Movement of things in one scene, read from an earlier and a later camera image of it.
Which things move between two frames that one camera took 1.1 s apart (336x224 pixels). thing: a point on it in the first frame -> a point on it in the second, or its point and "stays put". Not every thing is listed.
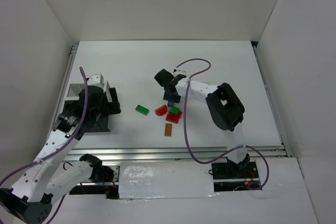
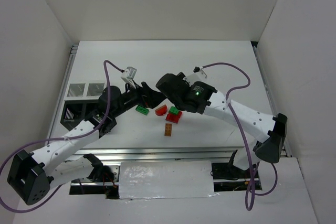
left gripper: (113, 100) -> (142, 93)
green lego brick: (142, 109) stays put
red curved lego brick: (161, 110) stays put
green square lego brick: (174, 110) stays put
